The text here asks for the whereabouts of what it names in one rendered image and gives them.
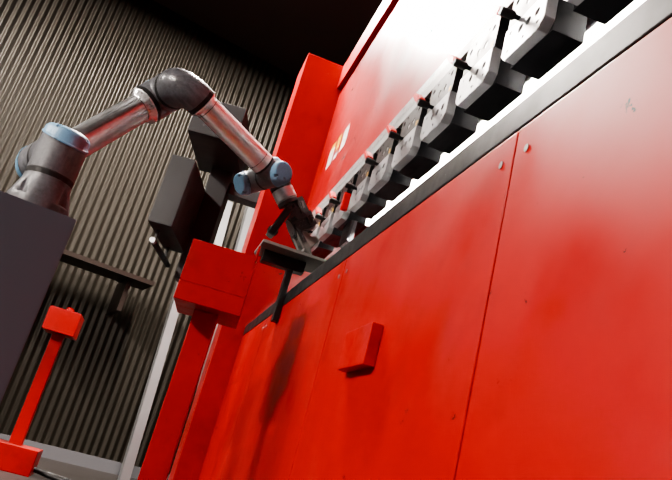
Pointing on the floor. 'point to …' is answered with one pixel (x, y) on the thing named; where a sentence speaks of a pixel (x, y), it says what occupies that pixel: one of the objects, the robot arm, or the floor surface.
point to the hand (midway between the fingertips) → (306, 257)
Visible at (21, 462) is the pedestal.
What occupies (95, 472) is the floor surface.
